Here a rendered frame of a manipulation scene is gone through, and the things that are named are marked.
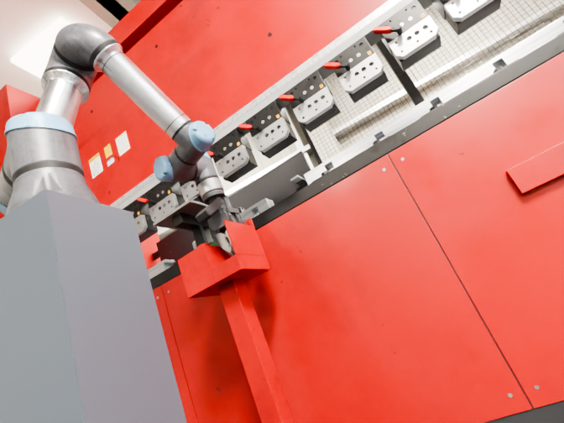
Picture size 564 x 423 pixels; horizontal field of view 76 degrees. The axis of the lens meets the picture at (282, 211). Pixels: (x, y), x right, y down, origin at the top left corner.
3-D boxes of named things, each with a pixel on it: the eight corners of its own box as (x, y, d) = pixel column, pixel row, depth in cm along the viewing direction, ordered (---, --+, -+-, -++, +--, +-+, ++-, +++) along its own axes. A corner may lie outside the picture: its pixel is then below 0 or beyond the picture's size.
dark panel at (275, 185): (174, 308, 219) (155, 243, 234) (176, 308, 221) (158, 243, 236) (335, 221, 181) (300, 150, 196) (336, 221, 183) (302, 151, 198)
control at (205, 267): (188, 298, 103) (171, 242, 109) (221, 295, 117) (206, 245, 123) (242, 268, 96) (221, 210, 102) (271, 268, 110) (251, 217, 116)
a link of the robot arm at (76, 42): (91, -2, 95) (226, 133, 103) (79, 31, 102) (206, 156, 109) (54, 1, 86) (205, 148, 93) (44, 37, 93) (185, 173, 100)
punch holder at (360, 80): (347, 94, 129) (327, 60, 135) (353, 104, 136) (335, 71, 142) (384, 68, 124) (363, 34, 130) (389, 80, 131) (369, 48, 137)
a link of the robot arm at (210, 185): (210, 175, 110) (190, 189, 113) (215, 188, 109) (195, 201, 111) (224, 179, 116) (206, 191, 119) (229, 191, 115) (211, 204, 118)
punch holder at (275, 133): (258, 153, 142) (244, 120, 148) (268, 159, 150) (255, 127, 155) (289, 133, 137) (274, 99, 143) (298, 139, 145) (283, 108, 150)
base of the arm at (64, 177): (47, 194, 56) (38, 143, 60) (-17, 237, 60) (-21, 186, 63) (122, 213, 70) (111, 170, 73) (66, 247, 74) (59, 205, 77)
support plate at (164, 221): (153, 226, 130) (153, 223, 130) (201, 233, 153) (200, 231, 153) (190, 201, 124) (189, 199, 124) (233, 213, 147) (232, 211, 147)
